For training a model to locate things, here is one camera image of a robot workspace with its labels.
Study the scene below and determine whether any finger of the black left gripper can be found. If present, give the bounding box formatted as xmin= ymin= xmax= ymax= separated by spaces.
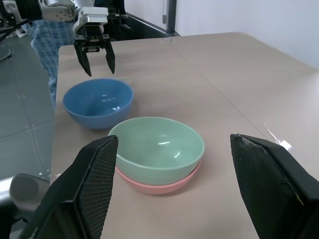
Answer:
xmin=100 ymin=42 xmax=116 ymax=75
xmin=74 ymin=43 xmax=92 ymax=77

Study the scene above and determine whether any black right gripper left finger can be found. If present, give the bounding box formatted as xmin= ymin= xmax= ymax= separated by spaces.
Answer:
xmin=18 ymin=135 xmax=118 ymax=239

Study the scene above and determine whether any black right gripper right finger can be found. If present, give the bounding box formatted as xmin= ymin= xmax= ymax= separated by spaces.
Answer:
xmin=229 ymin=133 xmax=319 ymax=239

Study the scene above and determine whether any blue bowl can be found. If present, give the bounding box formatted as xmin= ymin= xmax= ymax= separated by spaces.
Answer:
xmin=62 ymin=78 xmax=135 ymax=130

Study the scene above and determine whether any green bowl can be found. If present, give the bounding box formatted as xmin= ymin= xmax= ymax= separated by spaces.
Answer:
xmin=108 ymin=117 xmax=205 ymax=184

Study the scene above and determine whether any pink bowl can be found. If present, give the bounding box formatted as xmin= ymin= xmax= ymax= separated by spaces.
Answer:
xmin=115 ymin=159 xmax=202 ymax=195

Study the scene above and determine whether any black stand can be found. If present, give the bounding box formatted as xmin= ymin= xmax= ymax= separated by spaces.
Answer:
xmin=108 ymin=0 xmax=133 ymax=32

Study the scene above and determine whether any person in blue plaid trousers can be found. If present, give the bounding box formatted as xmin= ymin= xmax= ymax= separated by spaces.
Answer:
xmin=30 ymin=18 xmax=76 ymax=108

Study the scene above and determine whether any silver robot body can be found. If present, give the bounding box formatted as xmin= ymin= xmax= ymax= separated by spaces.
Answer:
xmin=0 ymin=173 xmax=51 ymax=215

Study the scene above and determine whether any black chair base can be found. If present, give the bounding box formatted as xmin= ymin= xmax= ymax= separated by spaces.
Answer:
xmin=0 ymin=37 xmax=12 ymax=61

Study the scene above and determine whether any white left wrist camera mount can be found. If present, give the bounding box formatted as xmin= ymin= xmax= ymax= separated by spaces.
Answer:
xmin=72 ymin=6 xmax=109 ymax=38

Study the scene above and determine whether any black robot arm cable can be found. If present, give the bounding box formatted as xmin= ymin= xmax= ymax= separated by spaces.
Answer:
xmin=0 ymin=19 xmax=33 ymax=43

